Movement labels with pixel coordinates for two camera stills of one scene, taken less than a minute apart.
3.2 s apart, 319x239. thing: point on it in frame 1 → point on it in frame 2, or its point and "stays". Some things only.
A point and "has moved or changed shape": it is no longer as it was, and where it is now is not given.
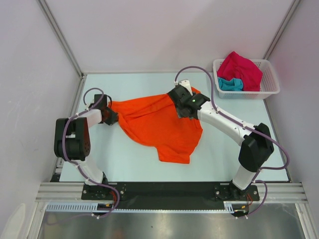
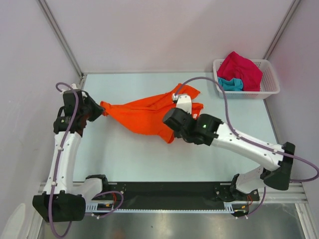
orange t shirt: (152, 120) has moved or changed shape
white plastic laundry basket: (269, 84) stays
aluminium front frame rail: (279, 192) stays
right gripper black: (179, 115) → (186, 113)
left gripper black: (114, 118) → (98, 109)
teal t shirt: (234, 84) stays
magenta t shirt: (237, 66) stays
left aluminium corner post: (61, 35) stays
